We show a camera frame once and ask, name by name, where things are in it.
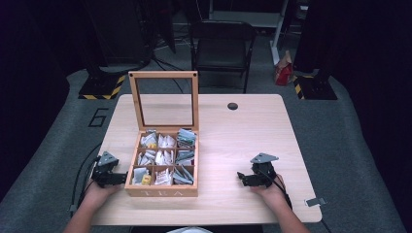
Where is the red paper bag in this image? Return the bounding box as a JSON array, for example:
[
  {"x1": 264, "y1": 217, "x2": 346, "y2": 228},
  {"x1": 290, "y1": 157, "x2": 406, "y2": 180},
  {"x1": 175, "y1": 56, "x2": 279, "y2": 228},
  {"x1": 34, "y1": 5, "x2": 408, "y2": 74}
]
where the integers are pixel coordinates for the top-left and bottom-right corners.
[{"x1": 274, "y1": 50, "x2": 294, "y2": 87}]

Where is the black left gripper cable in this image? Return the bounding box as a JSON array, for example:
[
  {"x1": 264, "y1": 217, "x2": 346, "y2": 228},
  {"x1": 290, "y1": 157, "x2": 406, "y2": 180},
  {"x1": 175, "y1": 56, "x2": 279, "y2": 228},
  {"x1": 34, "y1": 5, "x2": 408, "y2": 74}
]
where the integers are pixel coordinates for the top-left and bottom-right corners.
[{"x1": 68, "y1": 143, "x2": 103, "y2": 218}]

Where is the wooden tea box with lid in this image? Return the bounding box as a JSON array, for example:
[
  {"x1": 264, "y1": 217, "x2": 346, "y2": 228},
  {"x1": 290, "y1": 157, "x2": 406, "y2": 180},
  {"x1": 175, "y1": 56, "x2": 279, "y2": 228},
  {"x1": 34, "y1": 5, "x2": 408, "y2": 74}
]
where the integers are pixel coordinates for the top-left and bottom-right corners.
[{"x1": 124, "y1": 70, "x2": 200, "y2": 198}]

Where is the black folding chair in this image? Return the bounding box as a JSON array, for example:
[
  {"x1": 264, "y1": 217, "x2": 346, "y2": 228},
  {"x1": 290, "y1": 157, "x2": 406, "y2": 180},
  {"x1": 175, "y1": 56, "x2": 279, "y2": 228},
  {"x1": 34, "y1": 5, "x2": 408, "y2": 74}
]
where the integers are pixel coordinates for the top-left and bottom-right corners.
[{"x1": 189, "y1": 19, "x2": 259, "y2": 94}]

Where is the pile of tea bag packets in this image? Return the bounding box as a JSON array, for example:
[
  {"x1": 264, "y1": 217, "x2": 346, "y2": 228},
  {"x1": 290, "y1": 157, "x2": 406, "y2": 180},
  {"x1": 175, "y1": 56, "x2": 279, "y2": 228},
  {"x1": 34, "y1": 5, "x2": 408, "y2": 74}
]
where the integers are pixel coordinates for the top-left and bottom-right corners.
[{"x1": 131, "y1": 128, "x2": 197, "y2": 187}]

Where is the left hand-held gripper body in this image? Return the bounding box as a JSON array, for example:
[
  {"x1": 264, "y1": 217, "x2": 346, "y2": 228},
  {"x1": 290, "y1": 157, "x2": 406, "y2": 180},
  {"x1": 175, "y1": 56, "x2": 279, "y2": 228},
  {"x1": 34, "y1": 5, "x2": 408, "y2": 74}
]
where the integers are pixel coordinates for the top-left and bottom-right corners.
[{"x1": 90, "y1": 150, "x2": 120, "y2": 188}]

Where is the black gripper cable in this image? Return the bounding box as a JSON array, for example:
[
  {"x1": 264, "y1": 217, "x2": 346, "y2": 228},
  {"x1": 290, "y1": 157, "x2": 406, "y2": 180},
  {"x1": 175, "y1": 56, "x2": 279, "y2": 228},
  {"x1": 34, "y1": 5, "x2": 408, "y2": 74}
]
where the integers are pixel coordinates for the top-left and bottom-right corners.
[
  {"x1": 258, "y1": 168, "x2": 333, "y2": 233},
  {"x1": 68, "y1": 143, "x2": 103, "y2": 218}
]

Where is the person's left hand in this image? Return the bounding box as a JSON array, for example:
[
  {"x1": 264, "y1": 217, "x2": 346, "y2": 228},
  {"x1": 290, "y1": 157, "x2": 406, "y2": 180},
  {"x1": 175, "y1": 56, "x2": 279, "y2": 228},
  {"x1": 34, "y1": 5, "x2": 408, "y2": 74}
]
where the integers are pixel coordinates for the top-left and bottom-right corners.
[{"x1": 84, "y1": 179, "x2": 121, "y2": 210}]

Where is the person's right hand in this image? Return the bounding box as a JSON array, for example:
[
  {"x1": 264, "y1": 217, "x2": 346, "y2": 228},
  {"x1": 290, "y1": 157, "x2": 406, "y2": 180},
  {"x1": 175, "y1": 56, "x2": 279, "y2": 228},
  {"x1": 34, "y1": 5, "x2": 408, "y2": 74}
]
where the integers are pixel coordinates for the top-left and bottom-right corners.
[{"x1": 251, "y1": 174, "x2": 288, "y2": 205}]

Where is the black floor cable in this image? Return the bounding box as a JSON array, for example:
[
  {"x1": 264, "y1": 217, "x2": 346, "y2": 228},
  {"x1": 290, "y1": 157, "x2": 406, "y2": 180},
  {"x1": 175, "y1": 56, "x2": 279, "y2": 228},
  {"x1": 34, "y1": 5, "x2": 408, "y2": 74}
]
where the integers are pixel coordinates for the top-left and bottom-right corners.
[{"x1": 151, "y1": 30, "x2": 195, "y2": 95}]

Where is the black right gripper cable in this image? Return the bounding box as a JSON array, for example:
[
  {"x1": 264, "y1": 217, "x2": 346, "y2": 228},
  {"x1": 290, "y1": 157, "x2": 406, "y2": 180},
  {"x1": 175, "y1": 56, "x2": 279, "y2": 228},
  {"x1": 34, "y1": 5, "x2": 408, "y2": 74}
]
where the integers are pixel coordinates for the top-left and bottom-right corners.
[{"x1": 258, "y1": 168, "x2": 333, "y2": 233}]

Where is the grey metal clip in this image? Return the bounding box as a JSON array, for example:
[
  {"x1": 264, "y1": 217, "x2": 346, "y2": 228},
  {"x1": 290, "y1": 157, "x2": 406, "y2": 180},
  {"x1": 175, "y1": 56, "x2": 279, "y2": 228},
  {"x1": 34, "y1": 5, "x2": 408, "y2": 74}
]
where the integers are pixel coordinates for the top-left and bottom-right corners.
[{"x1": 304, "y1": 197, "x2": 327, "y2": 208}]

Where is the white background desk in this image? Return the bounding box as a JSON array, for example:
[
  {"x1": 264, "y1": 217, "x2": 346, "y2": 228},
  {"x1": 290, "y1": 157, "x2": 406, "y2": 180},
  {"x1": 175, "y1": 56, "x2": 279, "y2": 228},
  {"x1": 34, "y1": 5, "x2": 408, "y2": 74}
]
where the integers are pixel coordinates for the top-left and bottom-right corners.
[{"x1": 208, "y1": 0, "x2": 313, "y2": 66}]

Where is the person's light clothing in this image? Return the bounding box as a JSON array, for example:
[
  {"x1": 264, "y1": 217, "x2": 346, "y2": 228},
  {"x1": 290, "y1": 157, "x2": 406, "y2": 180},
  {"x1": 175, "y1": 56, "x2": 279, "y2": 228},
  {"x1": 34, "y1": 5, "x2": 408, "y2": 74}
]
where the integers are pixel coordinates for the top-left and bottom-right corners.
[{"x1": 166, "y1": 226, "x2": 214, "y2": 233}]

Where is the striped black stand base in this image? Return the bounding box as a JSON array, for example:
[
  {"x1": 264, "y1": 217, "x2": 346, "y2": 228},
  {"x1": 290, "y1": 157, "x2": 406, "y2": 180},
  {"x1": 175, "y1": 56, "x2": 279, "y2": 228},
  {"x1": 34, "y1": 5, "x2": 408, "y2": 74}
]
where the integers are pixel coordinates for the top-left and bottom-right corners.
[
  {"x1": 292, "y1": 74, "x2": 338, "y2": 101},
  {"x1": 78, "y1": 73, "x2": 126, "y2": 101}
]

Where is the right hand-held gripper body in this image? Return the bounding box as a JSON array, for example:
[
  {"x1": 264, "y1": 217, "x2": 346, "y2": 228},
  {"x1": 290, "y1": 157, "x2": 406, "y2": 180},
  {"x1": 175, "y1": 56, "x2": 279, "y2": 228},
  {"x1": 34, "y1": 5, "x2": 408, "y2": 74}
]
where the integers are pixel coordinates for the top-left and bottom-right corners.
[{"x1": 250, "y1": 152, "x2": 280, "y2": 188}]

